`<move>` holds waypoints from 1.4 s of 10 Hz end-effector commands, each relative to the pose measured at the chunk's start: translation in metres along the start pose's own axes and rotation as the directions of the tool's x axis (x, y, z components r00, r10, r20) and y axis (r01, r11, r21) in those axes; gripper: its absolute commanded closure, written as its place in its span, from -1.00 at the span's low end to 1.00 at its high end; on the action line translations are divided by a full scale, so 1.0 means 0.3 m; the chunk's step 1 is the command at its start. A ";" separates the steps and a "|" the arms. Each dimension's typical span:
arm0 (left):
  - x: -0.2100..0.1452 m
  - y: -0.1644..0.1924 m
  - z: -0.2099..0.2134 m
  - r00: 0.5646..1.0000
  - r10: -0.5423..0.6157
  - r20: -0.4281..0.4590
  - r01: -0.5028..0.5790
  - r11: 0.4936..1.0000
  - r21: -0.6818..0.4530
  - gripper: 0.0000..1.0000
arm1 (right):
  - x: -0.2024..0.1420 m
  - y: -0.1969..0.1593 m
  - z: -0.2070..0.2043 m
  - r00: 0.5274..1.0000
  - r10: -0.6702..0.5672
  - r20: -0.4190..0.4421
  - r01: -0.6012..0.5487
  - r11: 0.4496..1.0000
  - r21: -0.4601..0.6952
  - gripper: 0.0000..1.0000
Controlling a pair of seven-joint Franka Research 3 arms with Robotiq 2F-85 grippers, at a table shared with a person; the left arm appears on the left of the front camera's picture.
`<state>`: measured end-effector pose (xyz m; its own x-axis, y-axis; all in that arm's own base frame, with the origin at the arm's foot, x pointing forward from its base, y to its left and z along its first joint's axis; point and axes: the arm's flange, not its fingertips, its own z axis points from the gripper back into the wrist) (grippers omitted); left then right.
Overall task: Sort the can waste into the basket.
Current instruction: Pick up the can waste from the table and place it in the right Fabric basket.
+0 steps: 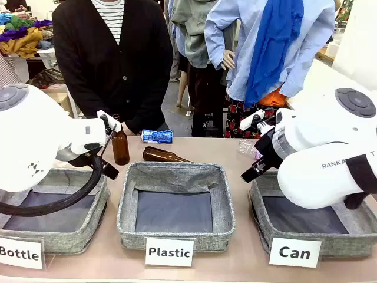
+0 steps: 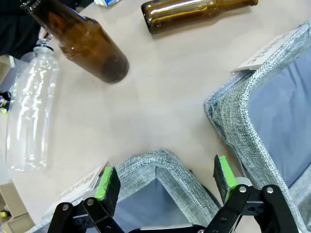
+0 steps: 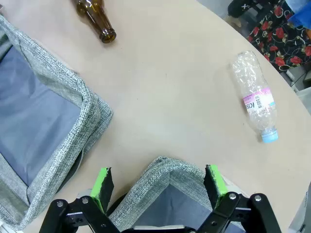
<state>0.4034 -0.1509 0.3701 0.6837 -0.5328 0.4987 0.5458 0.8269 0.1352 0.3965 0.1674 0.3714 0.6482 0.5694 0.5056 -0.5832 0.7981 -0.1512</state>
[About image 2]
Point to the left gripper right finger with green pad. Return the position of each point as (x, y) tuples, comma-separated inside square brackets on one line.
[(224, 174)]

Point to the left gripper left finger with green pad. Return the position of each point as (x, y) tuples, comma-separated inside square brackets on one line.
[(107, 187)]

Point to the grey fabric basket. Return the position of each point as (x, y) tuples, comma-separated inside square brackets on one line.
[(239, 116), (170, 174)]

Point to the person's hand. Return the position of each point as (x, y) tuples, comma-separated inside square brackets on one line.
[(44, 32)]

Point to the white label card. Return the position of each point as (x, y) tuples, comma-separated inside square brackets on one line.
[(80, 185), (267, 52)]

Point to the cardboard box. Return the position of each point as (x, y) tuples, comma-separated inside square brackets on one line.
[(14, 211)]

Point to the clear plastic bottle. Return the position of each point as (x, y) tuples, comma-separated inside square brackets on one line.
[(31, 109)]

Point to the small dark floor object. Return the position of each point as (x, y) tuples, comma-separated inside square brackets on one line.
[(4, 102)]

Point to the brown glass bottle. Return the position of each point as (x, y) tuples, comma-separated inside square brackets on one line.
[(90, 43), (184, 13)]

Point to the white blue packet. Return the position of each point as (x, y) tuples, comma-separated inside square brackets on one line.
[(107, 2)]

